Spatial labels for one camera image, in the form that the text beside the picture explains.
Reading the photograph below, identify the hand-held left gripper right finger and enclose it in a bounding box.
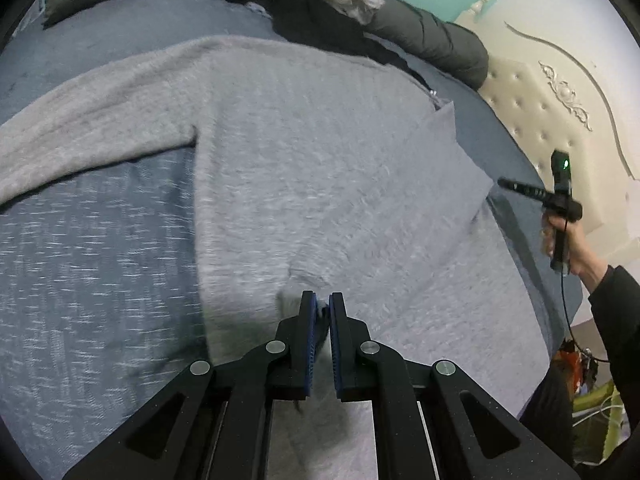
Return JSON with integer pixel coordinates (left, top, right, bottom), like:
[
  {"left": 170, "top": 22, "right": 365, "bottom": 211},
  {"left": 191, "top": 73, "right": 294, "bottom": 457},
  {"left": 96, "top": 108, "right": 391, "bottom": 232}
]
[{"left": 329, "top": 292, "right": 581, "bottom": 480}]

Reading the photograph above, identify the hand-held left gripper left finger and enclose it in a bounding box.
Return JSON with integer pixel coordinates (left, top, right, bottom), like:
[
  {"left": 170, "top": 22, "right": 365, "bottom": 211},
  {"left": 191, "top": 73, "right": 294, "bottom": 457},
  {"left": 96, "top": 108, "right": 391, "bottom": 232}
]
[{"left": 62, "top": 291, "right": 317, "bottom": 480}]

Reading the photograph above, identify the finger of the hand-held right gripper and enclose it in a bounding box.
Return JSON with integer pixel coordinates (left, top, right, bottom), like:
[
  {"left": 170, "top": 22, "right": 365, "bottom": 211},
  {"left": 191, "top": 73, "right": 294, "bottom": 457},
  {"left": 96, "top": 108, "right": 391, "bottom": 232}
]
[{"left": 497, "top": 177, "right": 551, "bottom": 203}]

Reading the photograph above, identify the grey knit sweater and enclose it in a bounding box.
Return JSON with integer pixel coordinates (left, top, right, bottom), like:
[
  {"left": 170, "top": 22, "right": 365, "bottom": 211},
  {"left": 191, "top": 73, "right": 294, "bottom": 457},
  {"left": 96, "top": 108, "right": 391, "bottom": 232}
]
[{"left": 0, "top": 35, "right": 553, "bottom": 480}]

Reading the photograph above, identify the person's right forearm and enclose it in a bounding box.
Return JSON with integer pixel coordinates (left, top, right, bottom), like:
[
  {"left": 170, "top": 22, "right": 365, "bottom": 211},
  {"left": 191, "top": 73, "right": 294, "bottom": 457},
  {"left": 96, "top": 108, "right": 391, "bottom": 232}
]
[{"left": 587, "top": 265, "right": 640, "bottom": 461}]

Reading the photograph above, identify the person's right hand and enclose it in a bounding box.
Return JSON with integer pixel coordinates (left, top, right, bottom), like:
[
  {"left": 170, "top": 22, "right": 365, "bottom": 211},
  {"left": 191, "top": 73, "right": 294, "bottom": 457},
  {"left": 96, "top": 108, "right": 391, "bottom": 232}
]
[{"left": 541, "top": 212, "right": 609, "bottom": 293}]

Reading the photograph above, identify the cream tufted headboard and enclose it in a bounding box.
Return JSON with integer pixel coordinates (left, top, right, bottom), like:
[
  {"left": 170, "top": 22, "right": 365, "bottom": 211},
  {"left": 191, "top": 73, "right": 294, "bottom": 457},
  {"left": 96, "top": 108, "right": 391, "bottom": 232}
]
[{"left": 452, "top": 0, "right": 640, "bottom": 261}]

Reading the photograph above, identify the dark grey duvet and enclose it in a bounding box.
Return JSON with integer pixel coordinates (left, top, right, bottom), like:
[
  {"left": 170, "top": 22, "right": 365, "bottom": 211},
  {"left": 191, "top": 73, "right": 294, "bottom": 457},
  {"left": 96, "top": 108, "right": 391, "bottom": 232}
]
[{"left": 42, "top": 0, "right": 490, "bottom": 91}]

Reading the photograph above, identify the person's black jacket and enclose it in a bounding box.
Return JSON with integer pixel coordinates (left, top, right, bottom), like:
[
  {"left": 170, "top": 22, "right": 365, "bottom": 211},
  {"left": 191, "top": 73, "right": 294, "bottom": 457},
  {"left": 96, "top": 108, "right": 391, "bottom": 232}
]
[{"left": 520, "top": 355, "right": 576, "bottom": 466}]

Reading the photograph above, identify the yellow-green cloth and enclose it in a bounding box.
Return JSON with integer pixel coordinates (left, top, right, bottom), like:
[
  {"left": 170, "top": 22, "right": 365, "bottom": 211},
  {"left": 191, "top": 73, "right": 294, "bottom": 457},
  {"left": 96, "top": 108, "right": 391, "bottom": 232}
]
[{"left": 572, "top": 377, "right": 632, "bottom": 461}]

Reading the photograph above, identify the blue patterned bed blanket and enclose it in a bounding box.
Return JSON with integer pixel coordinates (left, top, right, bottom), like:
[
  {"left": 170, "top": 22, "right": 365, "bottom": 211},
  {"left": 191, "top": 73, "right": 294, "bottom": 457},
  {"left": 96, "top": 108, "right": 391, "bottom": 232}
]
[{"left": 0, "top": 0, "right": 583, "bottom": 480}]

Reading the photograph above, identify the black garment with white trim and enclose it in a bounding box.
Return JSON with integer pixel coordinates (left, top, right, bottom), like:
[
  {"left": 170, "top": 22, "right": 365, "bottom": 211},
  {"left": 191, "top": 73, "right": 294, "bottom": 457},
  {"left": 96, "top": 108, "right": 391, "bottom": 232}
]
[{"left": 220, "top": 0, "right": 436, "bottom": 96}]

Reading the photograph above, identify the black cable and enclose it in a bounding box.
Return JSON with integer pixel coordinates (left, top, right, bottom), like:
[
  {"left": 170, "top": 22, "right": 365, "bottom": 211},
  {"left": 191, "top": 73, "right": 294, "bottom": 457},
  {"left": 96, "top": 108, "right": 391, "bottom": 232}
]
[{"left": 557, "top": 270, "right": 611, "bottom": 366}]

